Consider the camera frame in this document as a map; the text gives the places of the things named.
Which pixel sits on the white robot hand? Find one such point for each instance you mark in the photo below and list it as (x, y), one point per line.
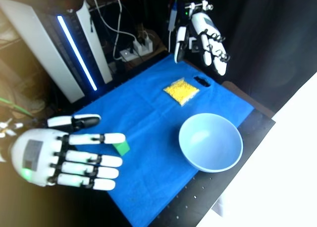
(34, 152)
(203, 21)

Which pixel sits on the bag of yellow corn kernels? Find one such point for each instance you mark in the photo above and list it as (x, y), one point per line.
(180, 91)

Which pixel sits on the green block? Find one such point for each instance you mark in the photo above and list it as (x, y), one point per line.
(123, 149)

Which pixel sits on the small black object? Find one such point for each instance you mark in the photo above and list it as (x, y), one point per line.
(201, 81)

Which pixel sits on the white power strip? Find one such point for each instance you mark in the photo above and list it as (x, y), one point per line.
(143, 45)

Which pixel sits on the white power adapter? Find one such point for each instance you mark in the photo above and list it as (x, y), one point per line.
(127, 54)

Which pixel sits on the blue cloth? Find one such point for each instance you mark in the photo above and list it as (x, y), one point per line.
(148, 108)

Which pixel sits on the white tower with blue light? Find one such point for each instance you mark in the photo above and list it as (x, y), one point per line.
(37, 44)

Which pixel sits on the light blue bowl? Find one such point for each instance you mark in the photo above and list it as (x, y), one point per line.
(210, 143)

